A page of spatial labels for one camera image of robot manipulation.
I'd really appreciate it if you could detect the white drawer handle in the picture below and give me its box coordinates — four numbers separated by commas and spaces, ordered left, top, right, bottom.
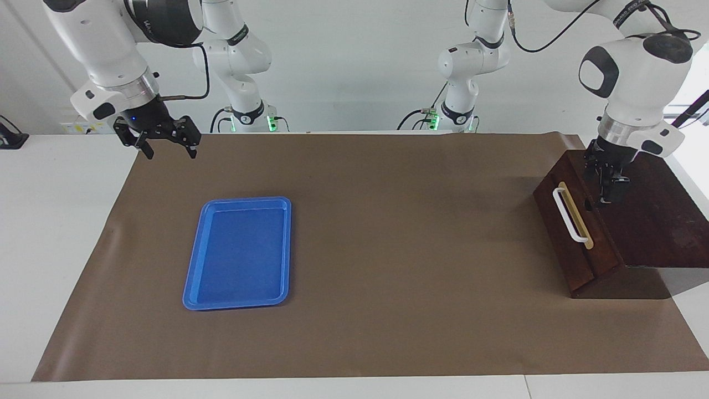
553, 187, 589, 243

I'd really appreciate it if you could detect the black slanted stand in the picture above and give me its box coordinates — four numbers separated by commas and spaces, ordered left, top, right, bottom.
667, 89, 709, 131

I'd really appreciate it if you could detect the black clamp base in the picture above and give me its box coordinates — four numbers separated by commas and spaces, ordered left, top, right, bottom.
0, 115, 29, 150

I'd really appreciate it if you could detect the blue plastic tray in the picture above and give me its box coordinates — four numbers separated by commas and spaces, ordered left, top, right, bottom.
182, 196, 292, 311

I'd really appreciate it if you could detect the white wall socket box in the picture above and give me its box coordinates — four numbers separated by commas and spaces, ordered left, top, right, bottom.
60, 107, 120, 135

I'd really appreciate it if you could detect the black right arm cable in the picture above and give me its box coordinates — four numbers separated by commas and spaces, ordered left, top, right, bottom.
161, 44, 211, 101

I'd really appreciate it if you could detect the wooden drawer dark front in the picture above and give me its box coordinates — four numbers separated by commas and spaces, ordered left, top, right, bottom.
533, 150, 626, 297

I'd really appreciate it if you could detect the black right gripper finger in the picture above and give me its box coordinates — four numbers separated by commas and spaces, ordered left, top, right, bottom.
114, 119, 155, 160
172, 115, 201, 160

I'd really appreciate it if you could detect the beige handle backing strip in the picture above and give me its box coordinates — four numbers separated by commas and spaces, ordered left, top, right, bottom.
558, 181, 594, 250

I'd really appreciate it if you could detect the brown table mat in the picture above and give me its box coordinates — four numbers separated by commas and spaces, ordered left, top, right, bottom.
32, 132, 709, 383

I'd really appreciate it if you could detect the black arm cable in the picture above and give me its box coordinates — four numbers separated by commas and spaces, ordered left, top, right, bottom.
507, 0, 701, 54
161, 44, 211, 101

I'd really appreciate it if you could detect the dark brown wooden cabinet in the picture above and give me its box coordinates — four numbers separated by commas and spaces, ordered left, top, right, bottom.
533, 149, 709, 300

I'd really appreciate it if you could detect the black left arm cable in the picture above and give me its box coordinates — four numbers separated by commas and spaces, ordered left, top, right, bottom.
507, 0, 701, 54

